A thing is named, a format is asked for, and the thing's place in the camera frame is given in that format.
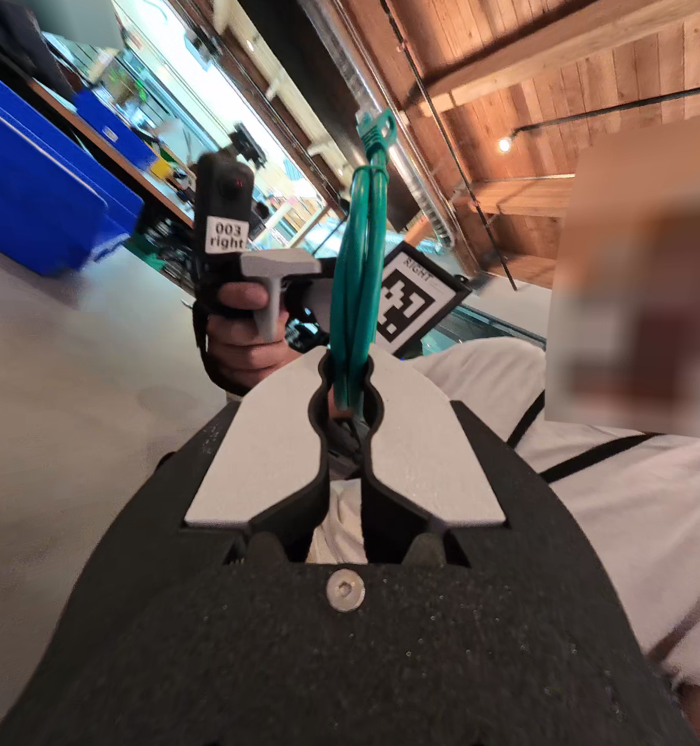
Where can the wooden desk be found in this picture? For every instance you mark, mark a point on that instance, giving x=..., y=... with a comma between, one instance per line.
x=123, y=157

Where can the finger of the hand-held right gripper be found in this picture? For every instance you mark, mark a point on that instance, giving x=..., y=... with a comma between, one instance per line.
x=280, y=262
x=321, y=303

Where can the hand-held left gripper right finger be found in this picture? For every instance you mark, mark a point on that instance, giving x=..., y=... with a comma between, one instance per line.
x=437, y=460

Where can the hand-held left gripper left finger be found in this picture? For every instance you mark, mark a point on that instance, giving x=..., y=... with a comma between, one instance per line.
x=257, y=460

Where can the person's right hand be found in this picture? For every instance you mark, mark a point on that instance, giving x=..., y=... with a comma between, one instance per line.
x=239, y=361

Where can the blue plastic bin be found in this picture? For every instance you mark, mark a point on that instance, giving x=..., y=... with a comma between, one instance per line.
x=111, y=125
x=35, y=192

